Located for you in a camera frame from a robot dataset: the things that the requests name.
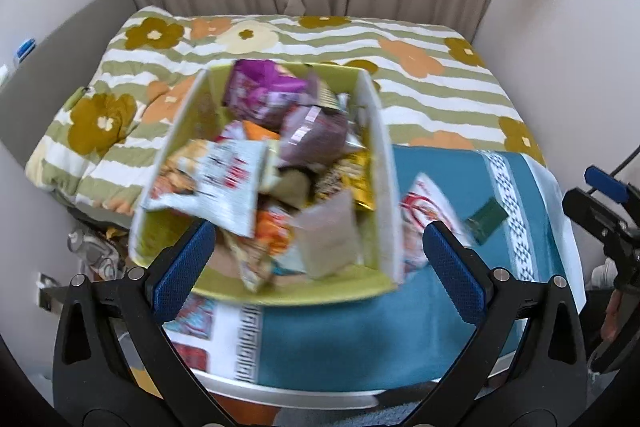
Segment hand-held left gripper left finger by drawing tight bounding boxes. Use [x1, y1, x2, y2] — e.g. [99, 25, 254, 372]
[52, 219, 237, 427]

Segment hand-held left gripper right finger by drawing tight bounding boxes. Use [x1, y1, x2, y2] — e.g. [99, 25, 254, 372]
[404, 219, 588, 427]

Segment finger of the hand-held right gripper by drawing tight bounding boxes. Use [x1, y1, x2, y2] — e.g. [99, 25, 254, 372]
[562, 188, 609, 233]
[584, 164, 640, 208]

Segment orange striped snack packet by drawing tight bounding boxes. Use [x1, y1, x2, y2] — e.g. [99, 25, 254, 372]
[227, 207, 297, 294]

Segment green cardboard box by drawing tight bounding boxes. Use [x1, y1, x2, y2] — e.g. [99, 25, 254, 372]
[128, 59, 404, 309]

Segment gold snack packet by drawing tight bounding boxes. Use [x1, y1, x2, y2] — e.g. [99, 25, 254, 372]
[312, 152, 377, 211]

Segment person's right hand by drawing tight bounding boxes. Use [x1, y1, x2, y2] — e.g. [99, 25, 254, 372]
[600, 292, 624, 343]

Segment red blue patterned packet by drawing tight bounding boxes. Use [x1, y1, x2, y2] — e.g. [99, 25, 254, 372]
[167, 294, 216, 339]

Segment dark green small packet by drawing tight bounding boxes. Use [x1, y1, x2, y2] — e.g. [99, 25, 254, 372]
[467, 197, 506, 233]

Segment white red-print snack packet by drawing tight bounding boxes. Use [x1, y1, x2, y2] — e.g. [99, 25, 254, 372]
[400, 172, 474, 279]

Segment clear plastic bag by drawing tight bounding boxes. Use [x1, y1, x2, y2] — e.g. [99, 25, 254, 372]
[67, 229, 126, 279]

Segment teal cloth white patterned bands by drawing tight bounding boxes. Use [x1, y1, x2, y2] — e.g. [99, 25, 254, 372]
[165, 146, 584, 391]

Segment pale translucent snack packet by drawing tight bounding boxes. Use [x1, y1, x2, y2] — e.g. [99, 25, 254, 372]
[292, 188, 364, 281]

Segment beige snack packet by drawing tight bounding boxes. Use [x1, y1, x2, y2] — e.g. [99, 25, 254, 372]
[260, 167, 317, 208]

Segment striped floral blanket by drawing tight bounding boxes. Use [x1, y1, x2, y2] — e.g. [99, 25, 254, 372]
[25, 5, 549, 216]

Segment mauve snack packet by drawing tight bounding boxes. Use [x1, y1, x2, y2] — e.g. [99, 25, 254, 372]
[278, 104, 351, 168]

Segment purple snack packet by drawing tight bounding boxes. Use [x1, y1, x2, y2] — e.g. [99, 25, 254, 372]
[221, 59, 309, 128]

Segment dark striped snack packet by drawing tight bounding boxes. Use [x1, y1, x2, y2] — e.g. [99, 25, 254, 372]
[305, 74, 351, 113]

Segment grey headboard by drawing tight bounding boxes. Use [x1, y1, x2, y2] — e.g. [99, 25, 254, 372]
[0, 0, 139, 148]

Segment blue white bottle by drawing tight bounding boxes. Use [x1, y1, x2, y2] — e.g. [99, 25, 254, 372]
[15, 38, 37, 63]

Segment black cable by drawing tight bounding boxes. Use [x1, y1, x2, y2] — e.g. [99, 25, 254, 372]
[590, 146, 640, 196]

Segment white wall socket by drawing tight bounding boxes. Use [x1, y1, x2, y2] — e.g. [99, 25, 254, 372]
[37, 272, 66, 311]

